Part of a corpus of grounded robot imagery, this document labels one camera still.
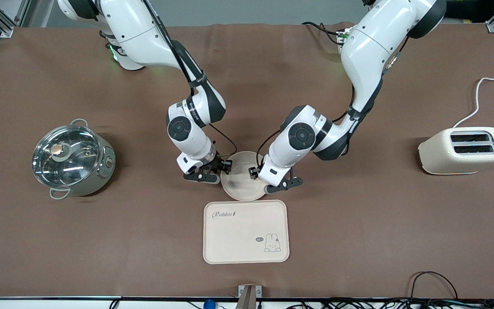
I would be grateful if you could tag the glass pot lid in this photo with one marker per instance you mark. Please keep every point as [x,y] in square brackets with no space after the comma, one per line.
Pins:
[64,156]

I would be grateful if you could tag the round cream plate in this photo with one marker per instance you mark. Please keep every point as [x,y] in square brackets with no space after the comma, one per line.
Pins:
[240,180]

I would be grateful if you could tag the brown table mat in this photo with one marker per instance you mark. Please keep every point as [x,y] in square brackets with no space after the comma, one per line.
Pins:
[101,236]

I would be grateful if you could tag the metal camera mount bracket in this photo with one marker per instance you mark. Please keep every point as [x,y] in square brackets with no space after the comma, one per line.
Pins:
[249,296]

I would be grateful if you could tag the grey electric cooking pot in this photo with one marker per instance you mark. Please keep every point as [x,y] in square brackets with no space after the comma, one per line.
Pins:
[105,171]

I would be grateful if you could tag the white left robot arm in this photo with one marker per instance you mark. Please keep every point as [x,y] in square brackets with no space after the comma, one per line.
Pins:
[367,47]

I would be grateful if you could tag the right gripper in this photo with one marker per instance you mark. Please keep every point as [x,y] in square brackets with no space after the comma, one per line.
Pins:
[220,163]

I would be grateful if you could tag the cream two-slot toaster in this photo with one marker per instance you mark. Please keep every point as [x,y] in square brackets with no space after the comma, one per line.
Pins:
[444,154]

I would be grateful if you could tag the cream rabbit print tray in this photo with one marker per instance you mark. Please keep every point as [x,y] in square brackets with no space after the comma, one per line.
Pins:
[238,240]

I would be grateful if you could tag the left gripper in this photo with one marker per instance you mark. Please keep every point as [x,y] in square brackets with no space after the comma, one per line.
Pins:
[254,172]

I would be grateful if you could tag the blue round object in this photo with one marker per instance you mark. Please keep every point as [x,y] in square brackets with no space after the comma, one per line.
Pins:
[209,305]

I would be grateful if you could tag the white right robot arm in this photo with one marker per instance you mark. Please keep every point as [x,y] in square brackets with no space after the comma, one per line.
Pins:
[144,38]

